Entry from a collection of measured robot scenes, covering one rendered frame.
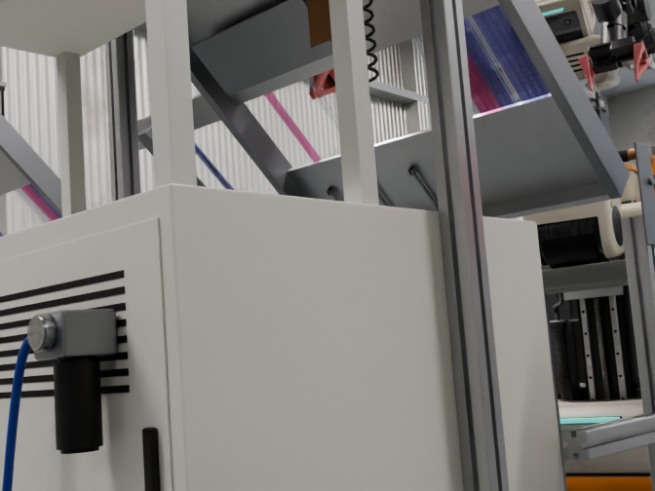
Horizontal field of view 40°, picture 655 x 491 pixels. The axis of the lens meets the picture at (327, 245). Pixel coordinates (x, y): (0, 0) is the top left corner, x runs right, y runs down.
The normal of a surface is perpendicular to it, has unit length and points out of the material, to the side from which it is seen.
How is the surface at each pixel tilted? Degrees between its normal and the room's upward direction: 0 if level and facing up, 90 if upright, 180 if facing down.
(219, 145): 90
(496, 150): 136
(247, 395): 90
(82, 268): 90
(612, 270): 90
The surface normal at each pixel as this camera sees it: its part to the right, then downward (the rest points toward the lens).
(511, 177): -0.43, 0.69
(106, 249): -0.69, -0.04
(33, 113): 0.76, -0.14
